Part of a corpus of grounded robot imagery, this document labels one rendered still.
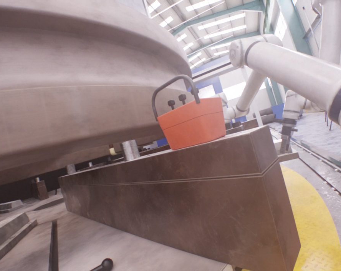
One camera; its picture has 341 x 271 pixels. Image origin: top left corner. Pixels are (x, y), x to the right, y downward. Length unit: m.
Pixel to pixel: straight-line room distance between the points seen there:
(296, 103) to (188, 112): 0.76
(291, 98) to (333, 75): 0.59
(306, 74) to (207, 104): 0.30
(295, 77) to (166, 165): 0.49
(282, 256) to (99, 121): 0.89
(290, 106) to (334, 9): 0.48
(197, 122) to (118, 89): 0.68
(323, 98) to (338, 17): 0.62
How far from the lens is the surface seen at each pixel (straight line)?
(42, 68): 1.22
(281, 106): 10.21
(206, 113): 0.53
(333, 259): 1.18
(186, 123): 0.56
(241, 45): 0.89
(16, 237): 1.93
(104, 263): 0.87
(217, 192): 0.55
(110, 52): 1.42
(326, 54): 1.12
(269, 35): 0.99
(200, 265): 0.71
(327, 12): 1.19
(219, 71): 5.96
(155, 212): 0.82
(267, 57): 0.77
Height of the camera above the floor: 0.72
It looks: 1 degrees up
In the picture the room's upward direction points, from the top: 16 degrees counter-clockwise
